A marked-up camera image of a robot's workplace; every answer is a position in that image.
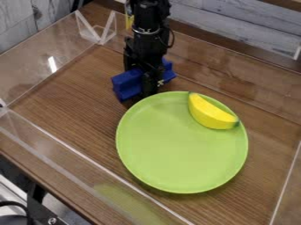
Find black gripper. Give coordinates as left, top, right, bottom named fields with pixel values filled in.
left=123, top=25, right=172, bottom=98

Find blue block object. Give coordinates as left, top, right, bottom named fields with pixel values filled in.
left=111, top=59, right=176, bottom=101

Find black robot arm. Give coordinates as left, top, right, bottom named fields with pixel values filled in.
left=123, top=0, right=174, bottom=98

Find green round plate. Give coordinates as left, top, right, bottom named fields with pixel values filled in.
left=115, top=91, right=249, bottom=194

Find yellow labelled tin can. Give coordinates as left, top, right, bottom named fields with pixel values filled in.
left=124, top=1, right=133, bottom=30

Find yellow banana slice toy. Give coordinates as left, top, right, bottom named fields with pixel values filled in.
left=188, top=93, right=239, bottom=130

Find clear acrylic triangle bracket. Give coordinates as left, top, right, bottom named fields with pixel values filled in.
left=75, top=11, right=117, bottom=46

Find black clamp with cable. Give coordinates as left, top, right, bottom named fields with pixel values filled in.
left=0, top=183, right=69, bottom=225

